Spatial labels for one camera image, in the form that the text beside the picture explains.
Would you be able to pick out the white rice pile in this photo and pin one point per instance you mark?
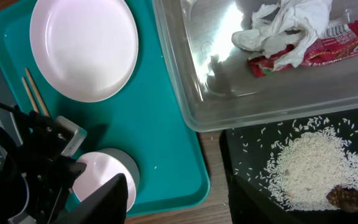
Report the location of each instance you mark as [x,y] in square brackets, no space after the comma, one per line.
[307,168]

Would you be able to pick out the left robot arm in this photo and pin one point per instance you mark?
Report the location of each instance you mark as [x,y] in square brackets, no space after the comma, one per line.
[13,187]

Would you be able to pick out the pink bowl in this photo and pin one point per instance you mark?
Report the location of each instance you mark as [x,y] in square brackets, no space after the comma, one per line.
[96,174]

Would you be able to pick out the wooden chopstick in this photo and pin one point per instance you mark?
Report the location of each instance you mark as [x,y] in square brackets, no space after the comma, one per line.
[30,95]
[37,94]

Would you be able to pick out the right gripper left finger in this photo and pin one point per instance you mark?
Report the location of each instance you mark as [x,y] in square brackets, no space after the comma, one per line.
[107,205]

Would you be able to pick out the large pink plate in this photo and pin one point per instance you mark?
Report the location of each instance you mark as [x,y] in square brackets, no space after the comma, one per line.
[85,49]

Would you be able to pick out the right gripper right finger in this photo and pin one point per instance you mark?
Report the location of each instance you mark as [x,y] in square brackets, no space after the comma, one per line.
[249,206]

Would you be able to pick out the brown food scrap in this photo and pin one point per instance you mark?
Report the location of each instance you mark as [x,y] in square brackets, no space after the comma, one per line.
[344,199]

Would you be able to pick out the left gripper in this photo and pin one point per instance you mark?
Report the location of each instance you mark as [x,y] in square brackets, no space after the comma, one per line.
[49,175]

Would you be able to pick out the clear plastic waste bin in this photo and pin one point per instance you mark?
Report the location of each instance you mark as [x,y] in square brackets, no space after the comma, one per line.
[213,85]

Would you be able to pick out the red snack wrapper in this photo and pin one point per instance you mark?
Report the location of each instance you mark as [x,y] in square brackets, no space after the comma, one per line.
[340,43]

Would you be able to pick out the black rectangular tray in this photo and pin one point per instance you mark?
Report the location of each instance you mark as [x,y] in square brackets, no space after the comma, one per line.
[245,154]

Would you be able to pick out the teal plastic serving tray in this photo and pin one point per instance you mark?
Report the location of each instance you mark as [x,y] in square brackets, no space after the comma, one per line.
[143,119]

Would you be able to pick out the white napkin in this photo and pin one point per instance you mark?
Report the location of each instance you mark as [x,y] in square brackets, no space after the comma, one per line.
[289,22]

